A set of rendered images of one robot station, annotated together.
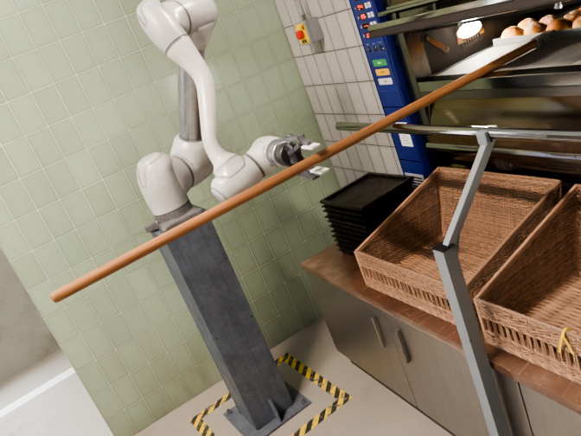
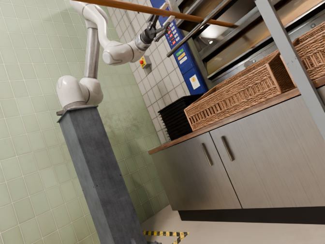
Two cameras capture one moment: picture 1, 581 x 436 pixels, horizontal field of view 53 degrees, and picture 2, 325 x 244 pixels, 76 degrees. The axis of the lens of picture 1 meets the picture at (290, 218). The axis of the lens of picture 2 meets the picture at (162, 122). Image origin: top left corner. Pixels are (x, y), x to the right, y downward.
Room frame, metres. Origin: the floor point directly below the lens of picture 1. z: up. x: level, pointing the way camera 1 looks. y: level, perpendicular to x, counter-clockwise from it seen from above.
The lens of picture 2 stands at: (0.78, 0.46, 0.56)
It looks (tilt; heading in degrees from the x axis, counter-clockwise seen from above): 7 degrees up; 338
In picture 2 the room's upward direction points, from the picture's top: 22 degrees counter-clockwise
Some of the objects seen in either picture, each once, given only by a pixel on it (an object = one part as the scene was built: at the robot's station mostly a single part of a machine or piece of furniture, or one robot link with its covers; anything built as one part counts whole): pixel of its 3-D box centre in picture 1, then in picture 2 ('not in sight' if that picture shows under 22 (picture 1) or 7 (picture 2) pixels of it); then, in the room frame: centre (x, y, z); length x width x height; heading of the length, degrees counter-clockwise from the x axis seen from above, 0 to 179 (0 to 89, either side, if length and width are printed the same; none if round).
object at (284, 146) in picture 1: (292, 155); (150, 33); (1.77, -0.08, 1.19); 0.09 x 0.07 x 0.08; 20
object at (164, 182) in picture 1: (161, 180); (70, 91); (2.27, 0.42, 1.17); 0.18 x 0.16 x 0.22; 140
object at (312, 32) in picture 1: (309, 31); (144, 62); (2.70, -0.38, 1.46); 0.10 x 0.07 x 0.10; 20
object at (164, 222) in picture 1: (169, 214); (73, 110); (2.25, 0.44, 1.03); 0.22 x 0.18 x 0.06; 114
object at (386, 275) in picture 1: (453, 238); (238, 88); (1.77, -0.49, 0.72); 0.56 x 0.49 x 0.28; 22
